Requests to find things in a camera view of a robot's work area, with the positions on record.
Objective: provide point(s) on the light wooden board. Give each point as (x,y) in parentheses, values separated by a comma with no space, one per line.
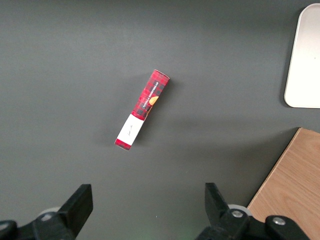
(292,180)

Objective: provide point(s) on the red tartan shortbread box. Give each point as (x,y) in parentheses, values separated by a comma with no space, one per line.
(146,105)

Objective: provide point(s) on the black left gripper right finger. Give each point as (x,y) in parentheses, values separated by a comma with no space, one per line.
(217,210)

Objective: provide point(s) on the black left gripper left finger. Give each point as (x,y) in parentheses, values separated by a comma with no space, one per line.
(75,207)

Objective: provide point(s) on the white plastic tray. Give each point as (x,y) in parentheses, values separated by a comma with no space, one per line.
(306,65)

